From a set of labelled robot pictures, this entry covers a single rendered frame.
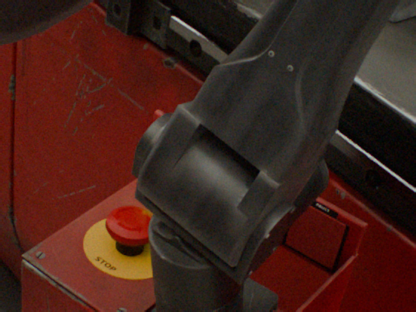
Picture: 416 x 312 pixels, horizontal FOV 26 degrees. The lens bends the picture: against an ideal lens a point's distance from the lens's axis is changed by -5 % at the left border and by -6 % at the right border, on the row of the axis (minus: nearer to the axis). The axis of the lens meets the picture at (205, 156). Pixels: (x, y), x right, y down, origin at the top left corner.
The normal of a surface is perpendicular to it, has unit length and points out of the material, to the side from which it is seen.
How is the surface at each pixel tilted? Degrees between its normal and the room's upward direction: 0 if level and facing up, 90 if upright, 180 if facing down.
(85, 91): 90
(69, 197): 90
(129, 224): 3
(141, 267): 0
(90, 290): 0
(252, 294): 14
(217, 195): 54
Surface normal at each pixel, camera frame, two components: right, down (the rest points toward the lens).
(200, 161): -0.07, -0.32
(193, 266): -0.01, -0.68
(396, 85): 0.13, -0.80
